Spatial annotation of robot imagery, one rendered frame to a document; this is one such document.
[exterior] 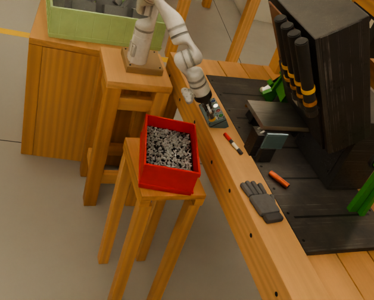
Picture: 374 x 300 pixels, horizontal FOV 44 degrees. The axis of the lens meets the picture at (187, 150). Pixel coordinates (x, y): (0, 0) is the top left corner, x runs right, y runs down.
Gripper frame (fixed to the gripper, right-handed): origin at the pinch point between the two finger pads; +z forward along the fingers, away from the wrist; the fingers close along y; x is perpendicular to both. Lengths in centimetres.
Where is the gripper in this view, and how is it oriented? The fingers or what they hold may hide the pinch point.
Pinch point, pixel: (211, 115)
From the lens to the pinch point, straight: 198.1
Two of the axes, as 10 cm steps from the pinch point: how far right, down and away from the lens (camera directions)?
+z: 3.1, 6.3, 7.1
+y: -2.8, -6.6, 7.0
